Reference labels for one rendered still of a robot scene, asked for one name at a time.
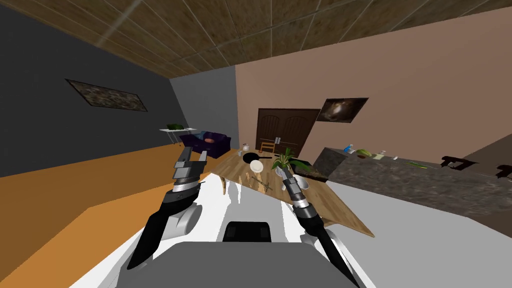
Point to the white side table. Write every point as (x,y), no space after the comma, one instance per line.
(178,130)

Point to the grey kettle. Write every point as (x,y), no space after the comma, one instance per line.
(245,147)

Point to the wooden chair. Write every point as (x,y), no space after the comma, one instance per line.
(267,148)

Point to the dark framed wall picture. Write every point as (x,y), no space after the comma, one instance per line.
(342,109)

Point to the dark stone counter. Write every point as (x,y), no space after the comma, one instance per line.
(400,180)

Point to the dark brown stool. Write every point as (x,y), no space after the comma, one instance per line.
(456,162)

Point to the dark brown double door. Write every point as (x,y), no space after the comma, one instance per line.
(286,128)

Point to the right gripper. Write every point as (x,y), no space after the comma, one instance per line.
(291,182)

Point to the green potted plant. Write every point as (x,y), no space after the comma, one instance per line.
(284,160)

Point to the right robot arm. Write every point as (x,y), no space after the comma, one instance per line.
(316,228)

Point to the white plate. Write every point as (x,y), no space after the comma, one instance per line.
(256,166)

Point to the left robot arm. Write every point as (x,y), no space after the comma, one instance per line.
(160,224)

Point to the long mottled wall picture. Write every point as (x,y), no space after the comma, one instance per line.
(108,96)

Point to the black frying pan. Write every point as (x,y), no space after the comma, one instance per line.
(252,157)

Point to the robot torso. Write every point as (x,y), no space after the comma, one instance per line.
(240,264)

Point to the wooden table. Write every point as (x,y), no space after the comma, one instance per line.
(320,200)

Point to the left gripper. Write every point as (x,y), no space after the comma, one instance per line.
(188,171)

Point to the white bowl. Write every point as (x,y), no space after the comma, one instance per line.
(302,183)

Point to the dark purple sofa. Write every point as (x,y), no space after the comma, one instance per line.
(208,144)

